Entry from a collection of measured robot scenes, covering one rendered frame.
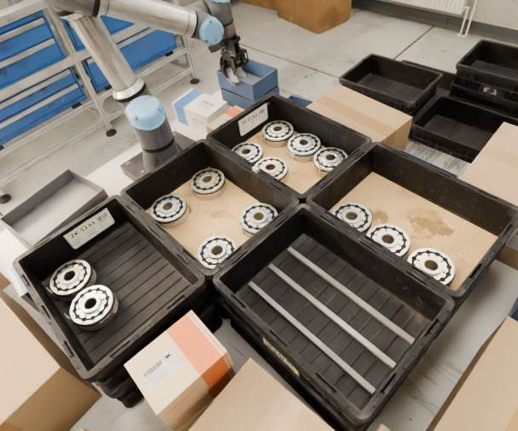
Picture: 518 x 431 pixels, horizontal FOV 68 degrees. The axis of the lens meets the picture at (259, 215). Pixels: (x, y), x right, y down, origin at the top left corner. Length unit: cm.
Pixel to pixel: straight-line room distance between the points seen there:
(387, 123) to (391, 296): 59
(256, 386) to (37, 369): 44
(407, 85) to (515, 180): 118
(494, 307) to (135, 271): 91
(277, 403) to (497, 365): 42
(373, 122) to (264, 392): 87
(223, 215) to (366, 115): 58
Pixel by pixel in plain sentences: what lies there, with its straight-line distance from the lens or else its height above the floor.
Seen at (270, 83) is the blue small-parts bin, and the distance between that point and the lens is 162.
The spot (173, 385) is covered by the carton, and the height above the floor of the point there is 92.
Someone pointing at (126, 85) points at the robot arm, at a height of 101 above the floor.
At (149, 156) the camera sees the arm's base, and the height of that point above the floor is 82.
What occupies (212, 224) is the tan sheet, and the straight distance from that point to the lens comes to 106.
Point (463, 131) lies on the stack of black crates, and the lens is 214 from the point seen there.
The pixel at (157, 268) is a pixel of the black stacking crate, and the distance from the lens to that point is 102.
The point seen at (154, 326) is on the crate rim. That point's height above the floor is 93.
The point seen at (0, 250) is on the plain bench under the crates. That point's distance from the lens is 152.
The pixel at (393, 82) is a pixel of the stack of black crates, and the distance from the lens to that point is 222.
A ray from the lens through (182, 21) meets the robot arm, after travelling 124.
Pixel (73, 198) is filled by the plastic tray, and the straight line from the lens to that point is 144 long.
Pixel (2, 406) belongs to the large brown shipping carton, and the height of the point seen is 90.
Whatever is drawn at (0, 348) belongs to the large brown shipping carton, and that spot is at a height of 90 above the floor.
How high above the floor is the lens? 163
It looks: 49 degrees down
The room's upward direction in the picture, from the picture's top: 10 degrees counter-clockwise
